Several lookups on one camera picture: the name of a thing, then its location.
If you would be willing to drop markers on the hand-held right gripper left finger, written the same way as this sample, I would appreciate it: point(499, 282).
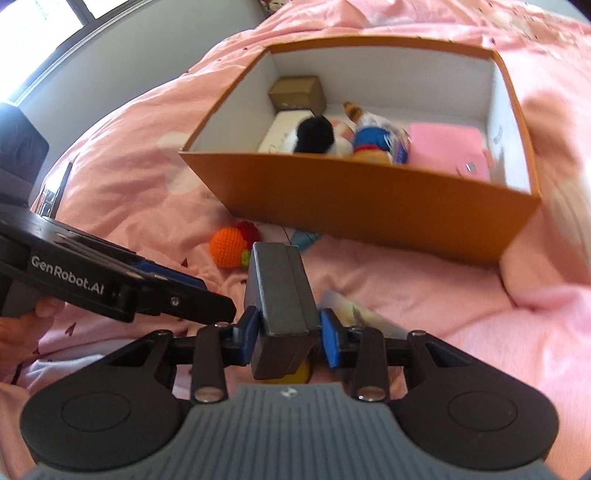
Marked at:
point(250, 334)

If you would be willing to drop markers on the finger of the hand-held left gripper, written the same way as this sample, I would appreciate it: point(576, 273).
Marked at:
point(203, 307)
point(175, 276)

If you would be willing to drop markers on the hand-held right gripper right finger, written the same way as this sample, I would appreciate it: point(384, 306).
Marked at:
point(328, 339)

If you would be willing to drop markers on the dark grey box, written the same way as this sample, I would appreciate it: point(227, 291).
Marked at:
point(281, 295)

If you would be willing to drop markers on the orange cardboard box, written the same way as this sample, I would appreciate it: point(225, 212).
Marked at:
point(369, 207)

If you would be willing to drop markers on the person's left hand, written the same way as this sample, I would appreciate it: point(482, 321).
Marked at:
point(23, 332)

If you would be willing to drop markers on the yellow toy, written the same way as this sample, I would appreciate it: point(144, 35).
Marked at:
point(295, 374)

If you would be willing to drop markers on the orange crochet ball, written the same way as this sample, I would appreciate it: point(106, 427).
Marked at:
point(227, 247)

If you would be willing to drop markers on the red crochet flower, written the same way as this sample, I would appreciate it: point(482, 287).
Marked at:
point(249, 230)

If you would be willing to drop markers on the pink printed blanket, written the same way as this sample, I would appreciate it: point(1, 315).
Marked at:
point(415, 300)

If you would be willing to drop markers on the light blue item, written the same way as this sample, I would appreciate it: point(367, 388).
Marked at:
point(304, 240)

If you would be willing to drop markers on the white box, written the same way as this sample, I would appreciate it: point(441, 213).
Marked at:
point(281, 131)

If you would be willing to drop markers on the black and white plush toy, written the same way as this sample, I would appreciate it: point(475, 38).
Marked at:
point(314, 134)

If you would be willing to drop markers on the blue packet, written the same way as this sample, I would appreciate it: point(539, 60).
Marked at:
point(402, 150)

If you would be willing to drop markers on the plush cat in blue clothes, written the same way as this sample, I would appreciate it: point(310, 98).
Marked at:
point(369, 138)

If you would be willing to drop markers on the gold gift box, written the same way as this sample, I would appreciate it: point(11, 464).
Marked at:
point(295, 92)

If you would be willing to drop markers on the pink snap pouch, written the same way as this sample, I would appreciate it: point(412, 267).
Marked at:
point(438, 143)

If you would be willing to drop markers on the window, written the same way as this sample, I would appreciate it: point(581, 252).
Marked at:
point(46, 27)

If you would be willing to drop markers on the clear tube of plush toys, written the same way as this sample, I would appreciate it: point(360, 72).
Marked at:
point(271, 4)

